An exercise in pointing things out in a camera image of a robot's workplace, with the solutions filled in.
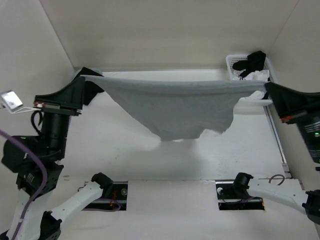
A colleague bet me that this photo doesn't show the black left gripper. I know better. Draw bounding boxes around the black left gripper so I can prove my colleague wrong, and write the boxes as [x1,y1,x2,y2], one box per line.
[36,74,88,159]

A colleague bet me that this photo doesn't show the grey tank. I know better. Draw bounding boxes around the grey tank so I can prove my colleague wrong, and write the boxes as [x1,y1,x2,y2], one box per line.
[85,75,266,141]
[91,67,103,75]

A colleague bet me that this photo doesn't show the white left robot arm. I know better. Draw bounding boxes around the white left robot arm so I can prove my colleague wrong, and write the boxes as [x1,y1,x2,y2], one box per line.
[0,76,114,240]

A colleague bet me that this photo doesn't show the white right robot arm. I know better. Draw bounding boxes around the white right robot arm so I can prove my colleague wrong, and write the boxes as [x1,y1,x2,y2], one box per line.
[231,82,320,225]

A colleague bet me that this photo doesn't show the folded black tank top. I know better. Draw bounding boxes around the folded black tank top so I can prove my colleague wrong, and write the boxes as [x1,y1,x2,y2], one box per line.
[74,67,104,106]

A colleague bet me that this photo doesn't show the folded grey tank top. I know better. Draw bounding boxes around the folded grey tank top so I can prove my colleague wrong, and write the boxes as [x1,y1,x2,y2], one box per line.
[91,67,103,75]

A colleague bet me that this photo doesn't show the white tank top in basket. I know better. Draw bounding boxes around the white tank top in basket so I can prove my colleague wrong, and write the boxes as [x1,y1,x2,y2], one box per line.
[232,70,270,101]

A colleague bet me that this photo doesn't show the black tank top in basket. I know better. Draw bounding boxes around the black tank top in basket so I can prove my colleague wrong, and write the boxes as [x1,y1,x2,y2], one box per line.
[232,50,267,78]

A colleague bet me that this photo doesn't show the white plastic basket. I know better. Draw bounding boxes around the white plastic basket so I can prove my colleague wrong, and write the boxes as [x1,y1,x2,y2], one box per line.
[225,54,279,107]

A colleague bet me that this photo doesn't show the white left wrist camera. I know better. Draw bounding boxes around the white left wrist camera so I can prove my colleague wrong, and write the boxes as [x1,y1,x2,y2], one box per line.
[0,90,41,115]

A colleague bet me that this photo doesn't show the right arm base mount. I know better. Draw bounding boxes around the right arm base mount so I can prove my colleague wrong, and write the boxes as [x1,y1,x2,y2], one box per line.
[215,181,265,211]

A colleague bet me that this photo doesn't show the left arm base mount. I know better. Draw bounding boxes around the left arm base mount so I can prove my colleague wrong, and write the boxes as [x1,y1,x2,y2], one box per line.
[84,181,129,212]

